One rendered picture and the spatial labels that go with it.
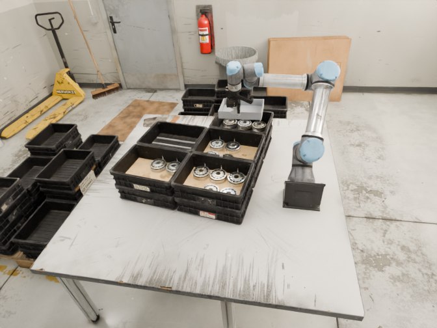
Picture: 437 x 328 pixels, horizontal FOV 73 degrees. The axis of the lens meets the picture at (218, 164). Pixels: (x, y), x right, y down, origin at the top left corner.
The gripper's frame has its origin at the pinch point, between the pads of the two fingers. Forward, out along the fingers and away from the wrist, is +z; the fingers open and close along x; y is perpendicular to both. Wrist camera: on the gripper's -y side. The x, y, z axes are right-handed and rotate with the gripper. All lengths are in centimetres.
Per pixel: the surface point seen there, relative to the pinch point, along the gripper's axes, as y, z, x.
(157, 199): 46, 20, 51
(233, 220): 0, 21, 61
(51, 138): 189, 71, -41
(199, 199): 19, 11, 55
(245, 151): -3.6, 23.8, 9.8
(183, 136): 42, 28, -7
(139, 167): 63, 19, 29
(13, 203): 169, 52, 41
